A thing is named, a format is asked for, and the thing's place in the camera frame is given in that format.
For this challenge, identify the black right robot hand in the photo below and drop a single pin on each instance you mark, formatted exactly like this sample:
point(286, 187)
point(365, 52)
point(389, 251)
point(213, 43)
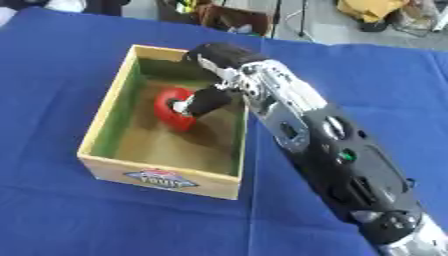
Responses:
point(220, 55)

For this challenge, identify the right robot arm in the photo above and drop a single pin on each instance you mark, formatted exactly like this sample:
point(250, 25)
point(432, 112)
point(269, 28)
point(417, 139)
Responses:
point(326, 140)

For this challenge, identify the tan cardboard box green inside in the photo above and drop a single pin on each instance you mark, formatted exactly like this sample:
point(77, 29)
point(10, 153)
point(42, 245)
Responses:
point(169, 140)

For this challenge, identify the brown bag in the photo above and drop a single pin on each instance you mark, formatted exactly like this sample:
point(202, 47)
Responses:
point(230, 16)

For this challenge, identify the black tripod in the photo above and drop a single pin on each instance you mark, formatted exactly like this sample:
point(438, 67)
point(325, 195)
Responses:
point(302, 18)

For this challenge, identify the yellow bag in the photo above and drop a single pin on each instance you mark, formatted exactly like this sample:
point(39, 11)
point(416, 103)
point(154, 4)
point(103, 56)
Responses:
point(368, 10)

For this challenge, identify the person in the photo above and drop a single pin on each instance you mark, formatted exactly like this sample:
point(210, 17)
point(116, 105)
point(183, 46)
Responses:
point(52, 6)

